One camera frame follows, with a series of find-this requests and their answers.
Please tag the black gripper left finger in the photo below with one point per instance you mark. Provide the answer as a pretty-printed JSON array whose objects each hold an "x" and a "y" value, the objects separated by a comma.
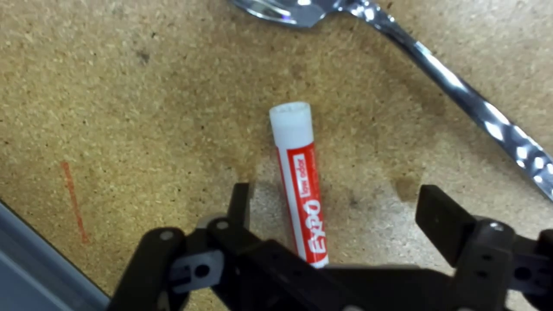
[{"x": 168, "y": 264}]

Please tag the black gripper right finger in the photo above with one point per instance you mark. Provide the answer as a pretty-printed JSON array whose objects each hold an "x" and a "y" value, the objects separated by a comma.
[{"x": 488, "y": 255}]

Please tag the metal spoon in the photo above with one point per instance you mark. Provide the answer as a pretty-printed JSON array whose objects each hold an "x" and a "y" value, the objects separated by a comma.
[{"x": 529, "y": 155}]

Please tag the red and white marker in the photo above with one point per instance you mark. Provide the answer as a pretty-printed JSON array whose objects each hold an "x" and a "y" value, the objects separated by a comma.
[{"x": 294, "y": 140}]

